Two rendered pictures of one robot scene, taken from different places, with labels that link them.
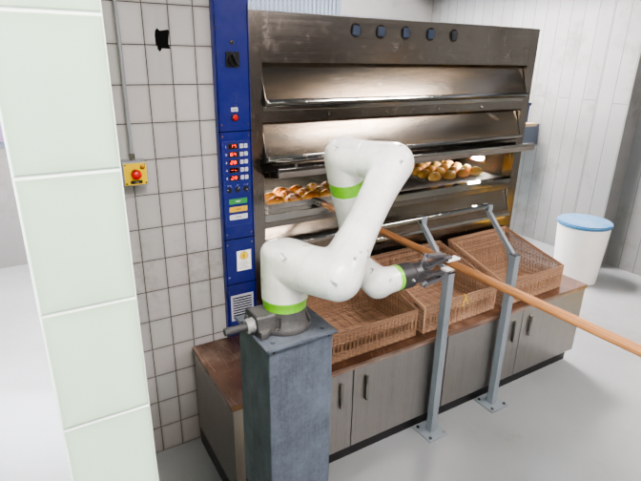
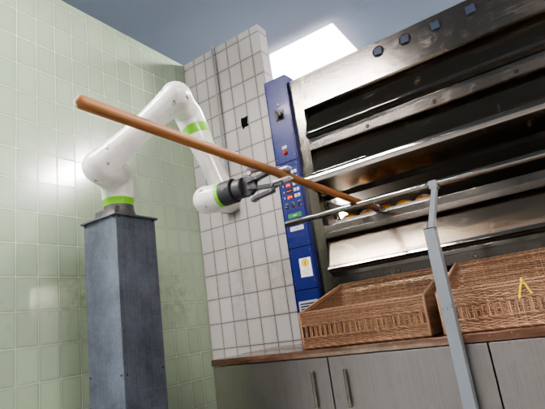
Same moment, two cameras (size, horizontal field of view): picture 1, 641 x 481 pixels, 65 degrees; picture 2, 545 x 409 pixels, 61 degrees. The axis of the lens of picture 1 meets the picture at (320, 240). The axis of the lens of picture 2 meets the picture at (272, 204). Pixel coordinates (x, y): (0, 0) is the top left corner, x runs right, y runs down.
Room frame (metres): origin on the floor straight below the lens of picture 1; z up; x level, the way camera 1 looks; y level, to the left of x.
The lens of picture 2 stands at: (1.01, -1.83, 0.70)
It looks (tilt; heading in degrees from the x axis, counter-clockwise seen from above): 15 degrees up; 64
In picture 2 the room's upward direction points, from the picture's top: 8 degrees counter-clockwise
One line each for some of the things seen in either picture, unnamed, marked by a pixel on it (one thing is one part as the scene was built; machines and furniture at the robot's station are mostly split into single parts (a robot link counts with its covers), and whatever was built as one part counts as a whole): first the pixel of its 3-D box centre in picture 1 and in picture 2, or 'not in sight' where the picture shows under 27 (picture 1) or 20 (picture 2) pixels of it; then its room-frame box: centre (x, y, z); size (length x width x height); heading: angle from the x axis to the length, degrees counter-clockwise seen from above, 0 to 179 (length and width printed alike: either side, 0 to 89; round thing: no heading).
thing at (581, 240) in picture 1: (579, 249); not in sight; (4.35, -2.40, 0.28); 0.46 x 0.46 x 0.57
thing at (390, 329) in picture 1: (346, 305); (377, 305); (2.30, -0.14, 0.72); 0.56 x 0.49 x 0.28; 122
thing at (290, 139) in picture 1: (410, 131); (478, 109); (2.83, -0.49, 1.54); 1.79 x 0.11 x 0.19; 121
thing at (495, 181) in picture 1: (403, 196); (500, 186); (2.85, -0.48, 1.16); 1.80 x 0.06 x 0.04; 121
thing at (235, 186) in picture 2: (419, 271); (246, 187); (1.65, -0.36, 1.20); 0.09 x 0.07 x 0.08; 122
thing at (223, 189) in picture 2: (403, 275); (230, 191); (1.62, -0.29, 1.20); 0.12 x 0.06 x 0.09; 32
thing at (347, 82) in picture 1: (414, 82); (465, 60); (2.83, -0.49, 1.80); 1.79 x 0.11 x 0.19; 121
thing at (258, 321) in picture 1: (266, 318); (110, 217); (1.23, 0.14, 1.23); 0.26 x 0.15 x 0.06; 122
